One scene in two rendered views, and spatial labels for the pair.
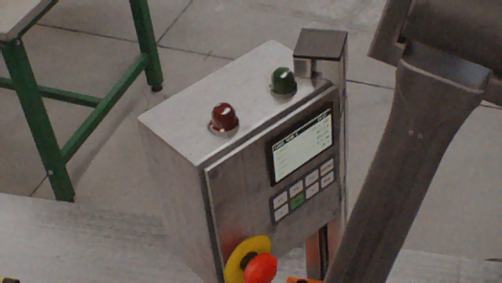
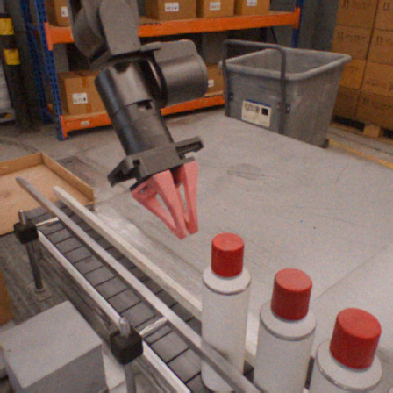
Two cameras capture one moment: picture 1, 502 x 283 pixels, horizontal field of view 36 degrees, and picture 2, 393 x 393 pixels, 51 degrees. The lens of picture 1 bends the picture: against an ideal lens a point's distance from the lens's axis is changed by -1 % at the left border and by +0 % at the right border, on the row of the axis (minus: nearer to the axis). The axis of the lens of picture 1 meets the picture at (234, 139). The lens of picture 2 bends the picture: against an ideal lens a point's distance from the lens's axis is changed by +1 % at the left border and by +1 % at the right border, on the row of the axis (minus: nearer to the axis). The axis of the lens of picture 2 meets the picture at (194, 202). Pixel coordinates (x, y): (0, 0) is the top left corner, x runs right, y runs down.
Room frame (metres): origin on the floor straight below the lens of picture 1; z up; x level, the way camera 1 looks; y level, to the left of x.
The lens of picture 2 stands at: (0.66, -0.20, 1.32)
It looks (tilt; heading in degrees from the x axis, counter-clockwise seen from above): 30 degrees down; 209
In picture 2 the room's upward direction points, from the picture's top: straight up
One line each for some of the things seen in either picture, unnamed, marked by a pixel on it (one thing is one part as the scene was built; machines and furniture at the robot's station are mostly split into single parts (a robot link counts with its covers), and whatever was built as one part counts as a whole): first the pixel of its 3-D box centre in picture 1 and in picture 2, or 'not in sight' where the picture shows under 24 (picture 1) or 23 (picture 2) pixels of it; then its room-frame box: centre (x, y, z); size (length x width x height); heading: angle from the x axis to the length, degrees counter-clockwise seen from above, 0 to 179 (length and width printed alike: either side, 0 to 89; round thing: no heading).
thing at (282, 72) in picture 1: (282, 80); not in sight; (0.56, -0.05, 1.49); 0.03 x 0.03 x 0.02
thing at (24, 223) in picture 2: not in sight; (43, 247); (0.29, -0.69, 0.91); 0.07 x 0.03 x 0.16; 159
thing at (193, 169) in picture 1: (248, 170); not in sight; (0.55, -0.01, 1.38); 0.17 x 0.10 x 0.19; 124
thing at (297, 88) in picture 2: not in sight; (279, 106); (-2.15, -1.07, 0.48); 0.89 x 0.63 x 0.96; 170
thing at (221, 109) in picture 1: (223, 115); not in sight; (0.52, 0.01, 1.49); 0.03 x 0.03 x 0.02
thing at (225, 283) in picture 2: not in sight; (225, 316); (0.34, -0.33, 0.98); 0.05 x 0.05 x 0.20
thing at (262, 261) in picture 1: (257, 268); not in sight; (0.47, -0.01, 1.33); 0.04 x 0.03 x 0.04; 124
